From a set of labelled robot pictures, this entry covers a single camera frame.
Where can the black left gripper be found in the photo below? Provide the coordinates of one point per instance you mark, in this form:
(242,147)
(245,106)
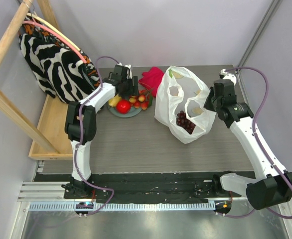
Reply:
(133,90)

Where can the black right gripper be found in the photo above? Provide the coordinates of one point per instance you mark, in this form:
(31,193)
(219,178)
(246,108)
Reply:
(211,104)

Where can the red yellow strawberry bunch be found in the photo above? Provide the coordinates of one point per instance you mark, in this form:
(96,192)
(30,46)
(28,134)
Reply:
(142,101)

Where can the white lemon print plastic bag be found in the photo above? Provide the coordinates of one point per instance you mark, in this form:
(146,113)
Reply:
(181,90)

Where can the dark purple grape bunch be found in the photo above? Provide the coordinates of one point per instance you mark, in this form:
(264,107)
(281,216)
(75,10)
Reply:
(184,122)

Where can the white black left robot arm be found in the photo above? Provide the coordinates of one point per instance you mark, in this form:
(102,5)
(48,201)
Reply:
(81,123)

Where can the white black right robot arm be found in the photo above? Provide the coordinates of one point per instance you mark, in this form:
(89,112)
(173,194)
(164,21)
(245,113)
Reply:
(272,184)

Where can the folded red cloth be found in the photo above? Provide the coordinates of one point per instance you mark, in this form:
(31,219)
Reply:
(152,79)

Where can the red apple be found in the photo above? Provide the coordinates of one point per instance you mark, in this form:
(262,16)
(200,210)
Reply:
(123,106)

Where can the grey glass plate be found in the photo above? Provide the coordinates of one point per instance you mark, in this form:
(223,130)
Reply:
(133,112)

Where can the camouflage orange black garment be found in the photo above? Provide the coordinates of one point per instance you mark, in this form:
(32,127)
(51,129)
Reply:
(88,69)

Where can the zebra pattern black white garment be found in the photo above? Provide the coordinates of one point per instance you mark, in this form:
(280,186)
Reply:
(57,70)

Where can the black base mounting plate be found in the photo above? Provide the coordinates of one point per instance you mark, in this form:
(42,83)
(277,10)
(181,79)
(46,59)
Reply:
(148,188)

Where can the cream clothes hanger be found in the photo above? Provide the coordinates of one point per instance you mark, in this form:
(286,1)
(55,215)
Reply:
(50,28)

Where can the pink clothes hanger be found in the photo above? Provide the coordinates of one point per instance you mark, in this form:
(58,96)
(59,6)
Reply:
(65,41)

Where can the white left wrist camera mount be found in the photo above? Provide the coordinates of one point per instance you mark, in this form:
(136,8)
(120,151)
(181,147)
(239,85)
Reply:
(125,70)

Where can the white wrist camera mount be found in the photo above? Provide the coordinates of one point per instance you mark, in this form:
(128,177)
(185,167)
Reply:
(125,70)
(228,76)

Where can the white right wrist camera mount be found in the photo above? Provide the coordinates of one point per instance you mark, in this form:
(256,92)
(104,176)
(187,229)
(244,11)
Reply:
(228,76)

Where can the wooden clothes rack frame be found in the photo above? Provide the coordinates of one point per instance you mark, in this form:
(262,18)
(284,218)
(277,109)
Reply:
(31,122)

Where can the aluminium corner frame profile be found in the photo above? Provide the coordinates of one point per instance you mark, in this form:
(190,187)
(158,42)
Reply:
(274,5)

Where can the aluminium cable duct rail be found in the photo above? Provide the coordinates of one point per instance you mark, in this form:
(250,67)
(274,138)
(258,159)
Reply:
(87,206)

